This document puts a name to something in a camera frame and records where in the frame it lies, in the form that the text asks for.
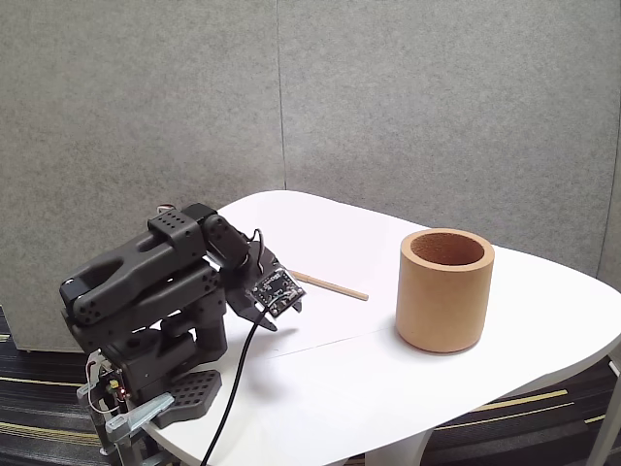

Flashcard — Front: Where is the wooden pen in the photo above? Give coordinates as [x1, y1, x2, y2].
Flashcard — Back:
[289, 270, 370, 302]

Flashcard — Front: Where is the brown cylindrical pen holder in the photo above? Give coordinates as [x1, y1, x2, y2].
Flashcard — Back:
[395, 227, 496, 354]

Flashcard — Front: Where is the grey metal table clamp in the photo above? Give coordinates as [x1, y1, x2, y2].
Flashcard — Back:
[76, 382, 176, 460]

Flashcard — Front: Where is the white table leg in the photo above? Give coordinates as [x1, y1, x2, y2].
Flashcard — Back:
[585, 356, 621, 466]
[363, 426, 436, 466]

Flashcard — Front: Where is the bare camera circuit board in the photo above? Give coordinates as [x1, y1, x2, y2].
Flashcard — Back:
[250, 268, 309, 319]

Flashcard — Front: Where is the black camera cable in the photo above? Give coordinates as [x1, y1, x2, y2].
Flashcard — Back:
[198, 289, 302, 466]

